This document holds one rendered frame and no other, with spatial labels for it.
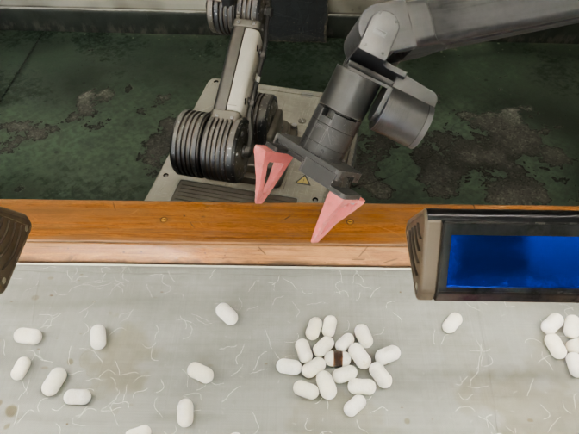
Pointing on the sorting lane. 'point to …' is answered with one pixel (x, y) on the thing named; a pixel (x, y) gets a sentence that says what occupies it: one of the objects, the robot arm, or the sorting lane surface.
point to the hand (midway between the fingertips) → (288, 216)
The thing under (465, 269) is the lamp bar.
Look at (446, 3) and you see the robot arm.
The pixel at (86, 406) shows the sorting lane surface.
